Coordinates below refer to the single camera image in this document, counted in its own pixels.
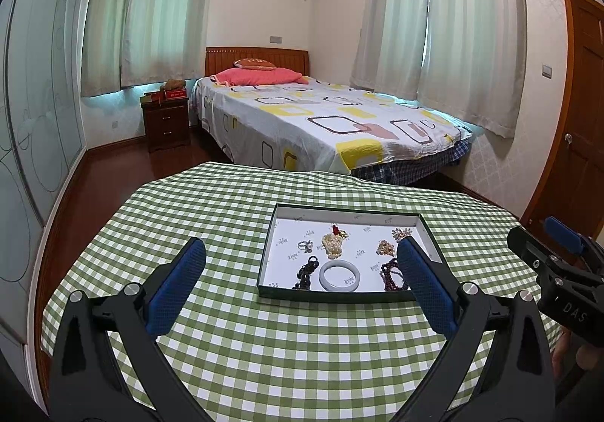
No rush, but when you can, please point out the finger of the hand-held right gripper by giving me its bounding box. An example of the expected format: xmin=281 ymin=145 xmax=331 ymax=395
xmin=544 ymin=216 xmax=585 ymax=254
xmin=507 ymin=226 xmax=550 ymax=269

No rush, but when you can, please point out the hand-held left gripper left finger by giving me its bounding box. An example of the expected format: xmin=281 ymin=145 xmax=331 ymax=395
xmin=48 ymin=237 xmax=208 ymax=422

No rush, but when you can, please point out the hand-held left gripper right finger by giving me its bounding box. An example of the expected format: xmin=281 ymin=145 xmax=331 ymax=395
xmin=396 ymin=235 xmax=558 ymax=422

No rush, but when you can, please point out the white tray with dark rim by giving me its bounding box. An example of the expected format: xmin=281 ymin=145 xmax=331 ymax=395
xmin=256 ymin=203 xmax=447 ymax=305

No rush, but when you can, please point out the cream pearl bracelet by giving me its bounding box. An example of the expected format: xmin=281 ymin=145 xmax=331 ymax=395
xmin=322 ymin=230 xmax=349 ymax=260

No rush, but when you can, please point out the person's right hand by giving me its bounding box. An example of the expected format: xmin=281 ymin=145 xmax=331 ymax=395
xmin=551 ymin=328 xmax=596 ymax=380

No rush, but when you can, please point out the white jade bangle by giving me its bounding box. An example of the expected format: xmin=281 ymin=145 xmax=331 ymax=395
xmin=319 ymin=260 xmax=360 ymax=293

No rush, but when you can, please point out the brown wooden door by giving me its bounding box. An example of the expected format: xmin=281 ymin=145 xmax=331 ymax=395
xmin=521 ymin=0 xmax=604 ymax=238

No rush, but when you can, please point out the green checkered tablecloth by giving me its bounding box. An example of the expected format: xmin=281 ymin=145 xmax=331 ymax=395
xmin=42 ymin=161 xmax=567 ymax=422

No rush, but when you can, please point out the dark wooden nightstand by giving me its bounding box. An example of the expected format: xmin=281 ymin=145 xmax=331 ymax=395
xmin=142 ymin=96 xmax=190 ymax=153

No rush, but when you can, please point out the bed with patterned sheet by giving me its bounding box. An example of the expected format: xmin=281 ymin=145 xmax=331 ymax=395
xmin=194 ymin=75 xmax=473 ymax=187

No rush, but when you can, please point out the pale green curtain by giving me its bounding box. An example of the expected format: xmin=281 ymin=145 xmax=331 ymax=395
xmin=418 ymin=0 xmax=527 ymax=139
xmin=350 ymin=0 xmax=432 ymax=102
xmin=120 ymin=0 xmax=218 ymax=87
xmin=81 ymin=0 xmax=145 ymax=98

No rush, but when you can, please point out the frosted glass wardrobe door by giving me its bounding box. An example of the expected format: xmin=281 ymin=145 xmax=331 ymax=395
xmin=0 ymin=0 xmax=90 ymax=357

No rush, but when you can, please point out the pink pillow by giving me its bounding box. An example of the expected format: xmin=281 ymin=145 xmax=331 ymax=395
xmin=211 ymin=68 xmax=304 ymax=87

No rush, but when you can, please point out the orange cushion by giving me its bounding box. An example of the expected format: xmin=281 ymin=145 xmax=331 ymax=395
xmin=234 ymin=57 xmax=276 ymax=71

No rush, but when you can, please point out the wooden headboard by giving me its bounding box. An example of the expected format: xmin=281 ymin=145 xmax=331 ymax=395
xmin=205 ymin=47 xmax=311 ymax=78

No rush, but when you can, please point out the dark red bead bracelet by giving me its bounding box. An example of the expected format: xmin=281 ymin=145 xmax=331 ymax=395
xmin=380 ymin=258 xmax=411 ymax=293

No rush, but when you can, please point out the black bead bracelet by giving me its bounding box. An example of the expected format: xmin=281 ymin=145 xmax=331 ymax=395
xmin=293 ymin=255 xmax=319 ymax=291

